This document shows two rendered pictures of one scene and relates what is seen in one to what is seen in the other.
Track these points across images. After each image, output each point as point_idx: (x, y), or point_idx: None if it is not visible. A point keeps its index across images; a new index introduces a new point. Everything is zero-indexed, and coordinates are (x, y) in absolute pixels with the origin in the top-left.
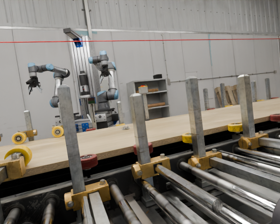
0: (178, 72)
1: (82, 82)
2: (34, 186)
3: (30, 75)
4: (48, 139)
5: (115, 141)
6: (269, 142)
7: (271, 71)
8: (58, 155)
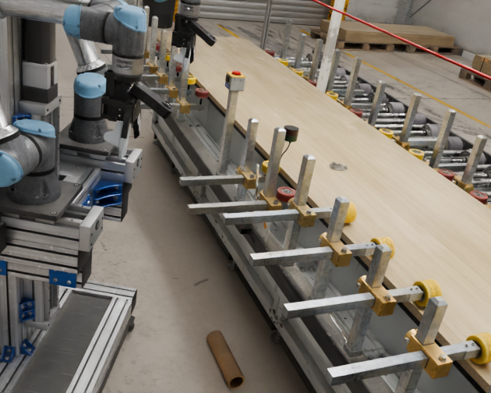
0: None
1: (52, 47)
2: None
3: (141, 71)
4: (364, 229)
5: (418, 181)
6: (410, 142)
7: None
8: (468, 208)
